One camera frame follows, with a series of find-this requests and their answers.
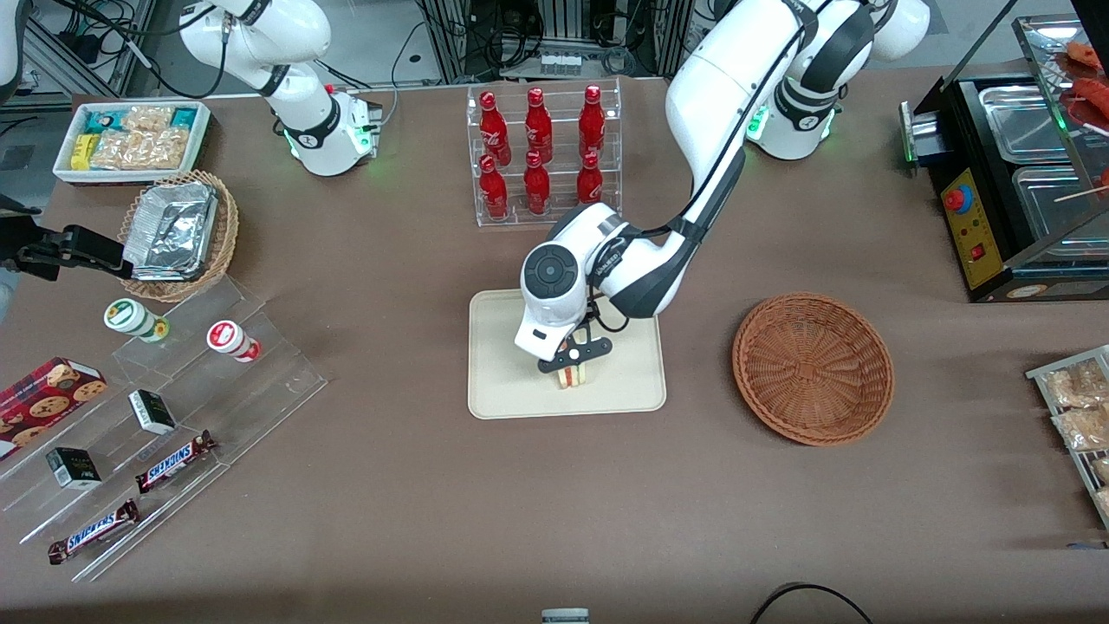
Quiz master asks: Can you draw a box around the red lid cup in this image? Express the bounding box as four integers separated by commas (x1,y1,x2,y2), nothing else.
206,320,262,363

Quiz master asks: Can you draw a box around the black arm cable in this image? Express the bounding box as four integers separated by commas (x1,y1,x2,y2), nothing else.
582,219,696,335

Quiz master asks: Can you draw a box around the green lid cup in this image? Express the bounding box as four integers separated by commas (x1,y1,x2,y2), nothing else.
103,297,171,344

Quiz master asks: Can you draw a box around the metal wire rack tray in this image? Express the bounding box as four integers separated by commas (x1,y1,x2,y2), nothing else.
1026,344,1109,531

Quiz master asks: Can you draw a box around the red cookie box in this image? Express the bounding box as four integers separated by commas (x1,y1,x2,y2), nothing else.
0,356,108,462

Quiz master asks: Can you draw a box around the clear bag of crackers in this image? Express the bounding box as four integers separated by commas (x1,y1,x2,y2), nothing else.
121,105,175,133
90,128,190,171

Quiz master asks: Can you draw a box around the wicker basket holding foil trays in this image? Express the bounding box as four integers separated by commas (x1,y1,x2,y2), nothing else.
116,170,240,303

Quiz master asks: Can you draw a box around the empty brown wicker basket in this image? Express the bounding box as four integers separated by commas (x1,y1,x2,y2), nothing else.
733,294,895,447

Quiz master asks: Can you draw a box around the red cola bottle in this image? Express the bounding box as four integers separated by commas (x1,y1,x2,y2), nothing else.
523,151,551,215
479,154,509,219
579,85,606,159
576,152,605,206
525,88,554,164
479,90,513,167

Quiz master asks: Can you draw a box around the snickers bar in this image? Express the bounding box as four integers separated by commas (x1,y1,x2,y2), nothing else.
47,499,140,566
134,430,217,495

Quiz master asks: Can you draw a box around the clear acrylic stepped display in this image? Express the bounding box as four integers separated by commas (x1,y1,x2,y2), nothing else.
0,276,329,583

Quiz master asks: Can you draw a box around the black floor cable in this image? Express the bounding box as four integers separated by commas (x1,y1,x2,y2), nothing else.
749,582,873,624

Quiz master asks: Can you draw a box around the stack of foil trays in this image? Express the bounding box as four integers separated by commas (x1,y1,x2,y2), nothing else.
123,181,219,283

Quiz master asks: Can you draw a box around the black food warmer yellow panel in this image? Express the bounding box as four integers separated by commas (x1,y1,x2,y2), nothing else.
899,13,1109,303

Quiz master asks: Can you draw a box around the aluminium frame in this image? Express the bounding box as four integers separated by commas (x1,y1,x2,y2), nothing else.
24,0,159,98

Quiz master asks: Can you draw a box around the black equipment rack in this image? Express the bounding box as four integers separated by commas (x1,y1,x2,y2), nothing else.
414,0,698,85

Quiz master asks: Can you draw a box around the clear acrylic bottle rack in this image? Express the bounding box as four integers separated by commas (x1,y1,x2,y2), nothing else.
466,78,623,229

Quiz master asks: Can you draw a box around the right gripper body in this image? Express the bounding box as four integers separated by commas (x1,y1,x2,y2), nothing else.
0,195,42,280

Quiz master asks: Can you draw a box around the small black box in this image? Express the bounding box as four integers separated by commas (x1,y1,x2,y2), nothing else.
45,446,103,491
127,389,178,436

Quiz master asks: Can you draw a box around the steel warmer pan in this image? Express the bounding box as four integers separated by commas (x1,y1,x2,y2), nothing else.
1011,164,1109,263
977,84,1071,164

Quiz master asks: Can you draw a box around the beige plastic tray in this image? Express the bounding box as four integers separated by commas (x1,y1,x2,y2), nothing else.
468,289,667,421

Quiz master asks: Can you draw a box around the white snack bin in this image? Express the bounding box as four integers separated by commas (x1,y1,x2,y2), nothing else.
53,101,212,186

